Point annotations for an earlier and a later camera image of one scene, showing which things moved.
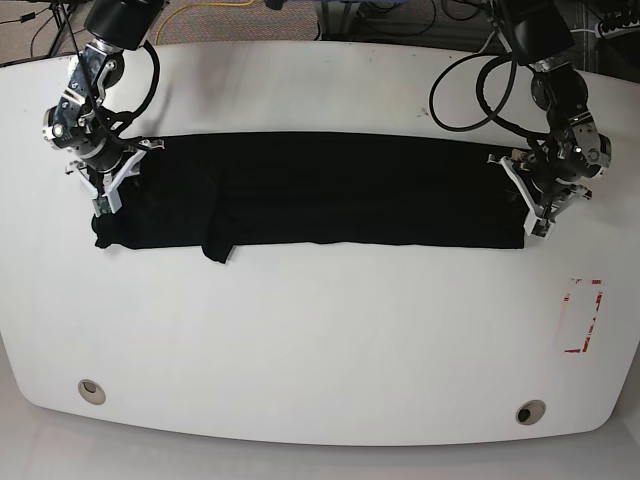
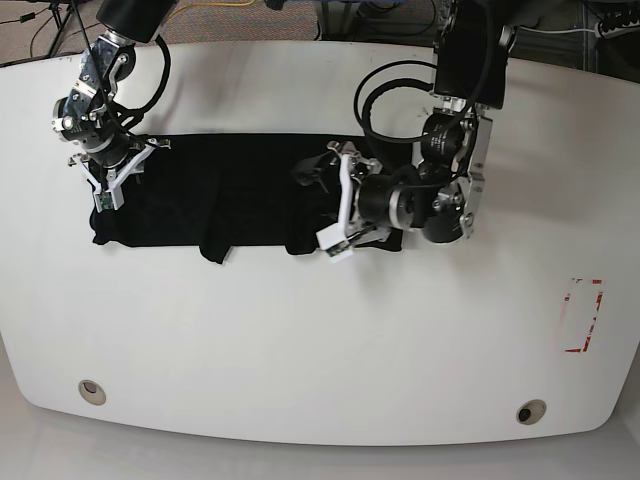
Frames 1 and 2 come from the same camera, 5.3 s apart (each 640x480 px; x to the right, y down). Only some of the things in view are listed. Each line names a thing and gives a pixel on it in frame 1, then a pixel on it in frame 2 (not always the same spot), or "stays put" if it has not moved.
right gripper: x=543 y=190 -> x=366 y=200
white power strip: x=601 y=33 stays put
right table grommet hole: x=530 y=412 stays put
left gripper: x=106 y=170 stays put
